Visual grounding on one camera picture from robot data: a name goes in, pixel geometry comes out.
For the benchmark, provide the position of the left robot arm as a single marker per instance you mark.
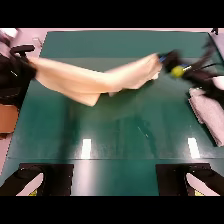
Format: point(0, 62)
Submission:
point(13, 83)

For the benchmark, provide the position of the cream shirt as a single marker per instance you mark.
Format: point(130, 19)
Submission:
point(83, 83)

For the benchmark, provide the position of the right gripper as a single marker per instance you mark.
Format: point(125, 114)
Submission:
point(172, 60)

